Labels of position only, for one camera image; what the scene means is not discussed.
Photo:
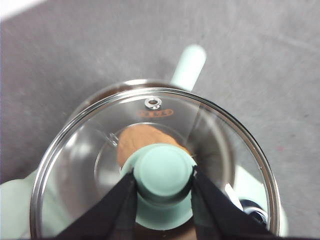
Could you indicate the glass lid with green knob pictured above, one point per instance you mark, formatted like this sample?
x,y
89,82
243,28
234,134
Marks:
x,y
162,167

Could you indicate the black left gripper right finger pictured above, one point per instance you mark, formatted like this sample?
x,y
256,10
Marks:
x,y
215,220

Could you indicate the silver control dial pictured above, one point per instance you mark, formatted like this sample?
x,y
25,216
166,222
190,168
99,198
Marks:
x,y
255,212

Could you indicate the brown potato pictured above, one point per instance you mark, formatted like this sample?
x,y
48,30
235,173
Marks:
x,y
140,140

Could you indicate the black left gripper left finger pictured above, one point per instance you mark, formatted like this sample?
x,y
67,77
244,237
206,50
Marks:
x,y
112,217

